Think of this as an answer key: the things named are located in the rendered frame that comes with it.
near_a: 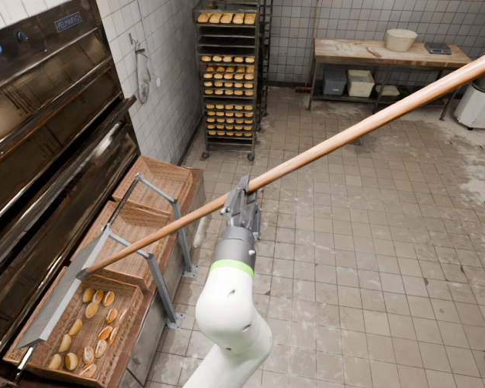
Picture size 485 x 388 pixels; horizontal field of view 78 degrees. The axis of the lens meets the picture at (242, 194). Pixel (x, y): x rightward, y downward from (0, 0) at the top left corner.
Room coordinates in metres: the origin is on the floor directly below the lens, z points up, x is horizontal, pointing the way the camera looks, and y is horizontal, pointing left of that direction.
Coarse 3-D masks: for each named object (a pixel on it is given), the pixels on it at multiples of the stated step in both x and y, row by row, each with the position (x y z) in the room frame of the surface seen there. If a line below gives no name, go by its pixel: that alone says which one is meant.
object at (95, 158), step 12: (120, 132) 2.08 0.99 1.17; (108, 144) 1.90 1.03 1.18; (96, 156) 1.75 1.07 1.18; (84, 168) 1.62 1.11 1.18; (72, 180) 1.49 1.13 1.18; (84, 180) 1.52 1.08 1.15; (60, 192) 1.37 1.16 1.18; (72, 192) 1.39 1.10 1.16; (60, 204) 1.27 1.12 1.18; (48, 216) 1.17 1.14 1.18; (36, 228) 1.08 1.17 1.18; (24, 240) 0.99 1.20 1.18; (36, 240) 1.02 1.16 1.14; (12, 252) 0.92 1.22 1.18; (24, 252) 0.93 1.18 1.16; (0, 264) 0.84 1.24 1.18; (12, 264) 0.85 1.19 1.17; (0, 276) 0.77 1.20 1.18
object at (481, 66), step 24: (456, 72) 0.54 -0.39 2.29; (480, 72) 0.52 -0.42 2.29; (408, 96) 0.55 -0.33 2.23; (432, 96) 0.53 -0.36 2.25; (384, 120) 0.54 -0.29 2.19; (336, 144) 0.55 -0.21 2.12; (288, 168) 0.57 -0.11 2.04; (192, 216) 0.61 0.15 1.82; (144, 240) 0.64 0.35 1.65; (96, 264) 0.68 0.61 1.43
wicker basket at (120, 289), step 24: (96, 288) 1.01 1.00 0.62; (120, 288) 0.98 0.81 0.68; (72, 312) 0.84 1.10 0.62; (96, 312) 0.86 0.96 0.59; (120, 312) 0.85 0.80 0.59; (48, 336) 0.67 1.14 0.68; (72, 336) 0.70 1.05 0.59; (96, 336) 0.70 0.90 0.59; (120, 336) 0.67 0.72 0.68; (48, 360) 0.56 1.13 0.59; (96, 360) 0.57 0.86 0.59; (96, 384) 0.43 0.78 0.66
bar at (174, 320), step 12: (144, 180) 1.55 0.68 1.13; (156, 192) 1.53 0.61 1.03; (120, 204) 1.27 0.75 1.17; (180, 216) 1.51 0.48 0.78; (108, 228) 1.09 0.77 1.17; (120, 240) 1.06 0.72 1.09; (180, 240) 1.50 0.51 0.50; (144, 252) 1.06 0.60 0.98; (156, 264) 1.05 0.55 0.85; (192, 264) 1.58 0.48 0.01; (156, 276) 1.02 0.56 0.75; (192, 276) 1.45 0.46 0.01; (168, 300) 1.03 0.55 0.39; (168, 312) 1.03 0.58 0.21; (168, 324) 1.01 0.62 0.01; (180, 324) 1.01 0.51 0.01; (36, 348) 0.45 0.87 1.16; (24, 360) 0.39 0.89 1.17
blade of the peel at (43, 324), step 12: (96, 240) 0.98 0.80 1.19; (84, 252) 0.95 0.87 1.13; (96, 252) 0.84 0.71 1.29; (72, 264) 0.90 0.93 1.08; (84, 264) 0.82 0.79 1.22; (72, 276) 0.77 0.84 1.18; (60, 288) 0.74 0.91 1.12; (72, 288) 0.65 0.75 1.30; (48, 300) 0.70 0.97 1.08; (60, 300) 0.63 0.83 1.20; (48, 312) 0.60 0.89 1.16; (60, 312) 0.54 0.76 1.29; (36, 324) 0.56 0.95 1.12; (48, 324) 0.49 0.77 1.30; (24, 336) 0.53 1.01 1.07; (36, 336) 0.48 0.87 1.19
